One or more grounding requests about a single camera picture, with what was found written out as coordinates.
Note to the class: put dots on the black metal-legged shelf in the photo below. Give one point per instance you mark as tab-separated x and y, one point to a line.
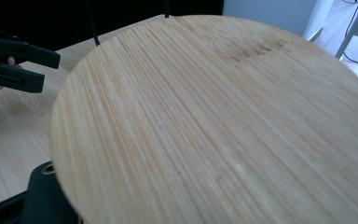
167	9

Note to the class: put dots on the glass jar with bamboo lid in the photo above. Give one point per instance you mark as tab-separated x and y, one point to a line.
214	124

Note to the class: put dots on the black curtain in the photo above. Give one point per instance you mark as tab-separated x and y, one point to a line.
43	15

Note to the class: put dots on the white cabinet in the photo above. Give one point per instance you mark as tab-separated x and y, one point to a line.
267	14

